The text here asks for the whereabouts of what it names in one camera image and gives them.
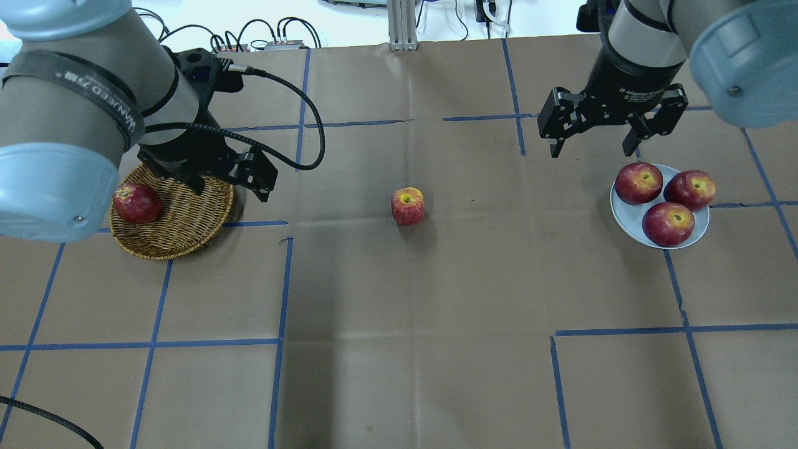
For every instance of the woven wicker basket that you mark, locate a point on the woven wicker basket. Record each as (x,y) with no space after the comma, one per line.
(187,222)

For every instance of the red apple on plate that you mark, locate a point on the red apple on plate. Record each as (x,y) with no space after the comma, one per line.
(668,224)
(694,189)
(638,183)

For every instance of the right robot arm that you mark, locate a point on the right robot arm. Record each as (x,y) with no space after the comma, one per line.
(741,54)

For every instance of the dark red apple in basket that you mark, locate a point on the dark red apple in basket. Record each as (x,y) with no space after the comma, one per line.
(137,203)

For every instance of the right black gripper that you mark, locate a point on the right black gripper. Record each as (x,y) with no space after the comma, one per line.
(629,80)

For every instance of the yellow-red apple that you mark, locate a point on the yellow-red apple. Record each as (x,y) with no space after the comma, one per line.
(408,206)

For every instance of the red apple on plate front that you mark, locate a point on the red apple on plate front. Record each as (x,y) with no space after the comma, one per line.
(668,224)

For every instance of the red apple on plate back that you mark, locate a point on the red apple on plate back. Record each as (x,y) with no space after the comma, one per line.
(638,183)

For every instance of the red apple on plate left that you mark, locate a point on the red apple on plate left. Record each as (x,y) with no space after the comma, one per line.
(694,189)

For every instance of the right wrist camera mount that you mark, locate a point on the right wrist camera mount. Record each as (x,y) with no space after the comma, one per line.
(596,16)

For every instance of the aluminium frame post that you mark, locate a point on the aluminium frame post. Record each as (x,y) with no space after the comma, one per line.
(402,25)

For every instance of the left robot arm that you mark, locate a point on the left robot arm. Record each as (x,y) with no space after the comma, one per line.
(89,83)

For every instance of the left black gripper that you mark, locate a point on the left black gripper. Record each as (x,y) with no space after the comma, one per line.
(181,151)

